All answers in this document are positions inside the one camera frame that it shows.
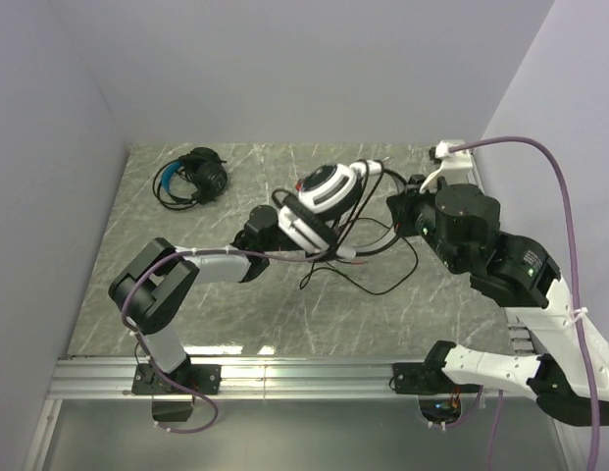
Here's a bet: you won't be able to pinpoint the white headphones black cable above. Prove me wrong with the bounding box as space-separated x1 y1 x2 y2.
270 161 421 296

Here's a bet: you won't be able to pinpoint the black blue headphones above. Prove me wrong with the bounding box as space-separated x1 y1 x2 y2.
152 147 228 211

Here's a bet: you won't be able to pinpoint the black headphone cable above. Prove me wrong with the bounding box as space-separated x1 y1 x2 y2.
152 161 210 212

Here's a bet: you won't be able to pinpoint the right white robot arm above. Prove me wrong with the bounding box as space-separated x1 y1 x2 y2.
386 183 609 427

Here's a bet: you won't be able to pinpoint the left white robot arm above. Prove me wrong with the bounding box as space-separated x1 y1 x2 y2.
108 205 299 390

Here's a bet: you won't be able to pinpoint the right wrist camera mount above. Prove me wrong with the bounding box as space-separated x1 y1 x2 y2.
419 140 474 194

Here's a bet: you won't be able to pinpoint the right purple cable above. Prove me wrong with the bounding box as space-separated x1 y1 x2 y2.
450 136 602 471

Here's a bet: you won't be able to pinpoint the purple cable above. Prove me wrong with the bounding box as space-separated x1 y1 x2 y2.
120 247 334 434
450 136 602 471

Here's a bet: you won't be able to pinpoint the aluminium right side rail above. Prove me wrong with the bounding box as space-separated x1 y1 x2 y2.
467 150 536 355

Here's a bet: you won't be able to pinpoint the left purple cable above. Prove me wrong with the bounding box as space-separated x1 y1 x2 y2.
120 247 334 434

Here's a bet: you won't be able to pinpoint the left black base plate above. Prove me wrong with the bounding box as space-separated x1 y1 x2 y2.
131 363 221 395

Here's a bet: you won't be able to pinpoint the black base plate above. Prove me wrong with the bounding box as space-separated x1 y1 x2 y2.
131 363 221 395
390 362 481 395

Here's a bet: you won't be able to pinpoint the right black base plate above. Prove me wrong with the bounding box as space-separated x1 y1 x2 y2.
390 362 481 395

